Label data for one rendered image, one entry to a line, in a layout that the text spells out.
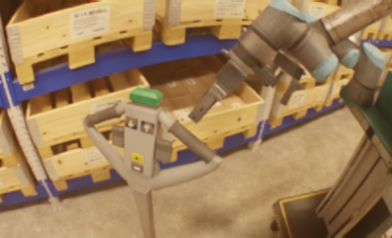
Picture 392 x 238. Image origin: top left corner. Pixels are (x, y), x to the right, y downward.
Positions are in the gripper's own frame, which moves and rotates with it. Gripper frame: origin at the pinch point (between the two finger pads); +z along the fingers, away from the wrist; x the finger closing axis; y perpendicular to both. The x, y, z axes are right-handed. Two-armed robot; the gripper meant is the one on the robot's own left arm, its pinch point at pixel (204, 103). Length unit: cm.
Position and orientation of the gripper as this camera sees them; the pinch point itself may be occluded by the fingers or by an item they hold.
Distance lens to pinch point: 70.3
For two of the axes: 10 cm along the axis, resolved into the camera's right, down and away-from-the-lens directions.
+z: -6.1, 6.7, 4.3
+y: -7.6, -6.5, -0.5
